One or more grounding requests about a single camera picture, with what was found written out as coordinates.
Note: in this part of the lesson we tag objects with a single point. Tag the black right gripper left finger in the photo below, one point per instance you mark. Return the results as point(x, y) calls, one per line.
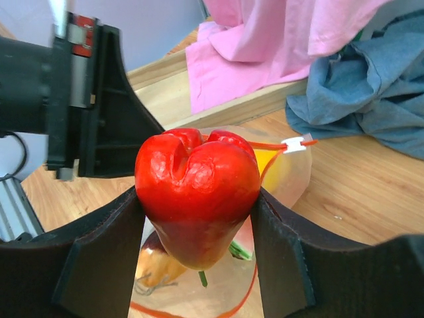
point(83, 269)

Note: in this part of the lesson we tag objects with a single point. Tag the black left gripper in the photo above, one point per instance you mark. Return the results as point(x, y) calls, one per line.
point(44, 89)

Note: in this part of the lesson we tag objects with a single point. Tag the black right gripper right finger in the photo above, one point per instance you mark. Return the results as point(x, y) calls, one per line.
point(307, 271)

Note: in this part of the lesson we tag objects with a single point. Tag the watermelon slice toy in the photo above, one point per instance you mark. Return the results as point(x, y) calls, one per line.
point(242, 246)

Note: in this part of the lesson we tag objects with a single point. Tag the chocolate eclair toy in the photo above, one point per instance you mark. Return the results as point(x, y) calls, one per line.
point(155, 267)

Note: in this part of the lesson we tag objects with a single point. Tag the clear orange zip top bag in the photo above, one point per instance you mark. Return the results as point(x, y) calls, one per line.
point(223, 289)

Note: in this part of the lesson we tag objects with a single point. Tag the yellow lemon toy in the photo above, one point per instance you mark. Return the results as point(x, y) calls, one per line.
point(273, 179)

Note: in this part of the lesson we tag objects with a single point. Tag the red yellow mango toy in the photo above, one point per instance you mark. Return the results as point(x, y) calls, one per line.
point(197, 192)

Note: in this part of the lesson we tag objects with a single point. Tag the pink t-shirt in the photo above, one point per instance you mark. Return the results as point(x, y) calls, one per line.
point(249, 45)

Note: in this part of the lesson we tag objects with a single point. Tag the blue crumpled cloth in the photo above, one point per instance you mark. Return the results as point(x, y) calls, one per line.
point(374, 87)

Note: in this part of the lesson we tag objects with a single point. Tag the aluminium rail frame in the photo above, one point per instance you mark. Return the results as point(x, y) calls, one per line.
point(18, 219)

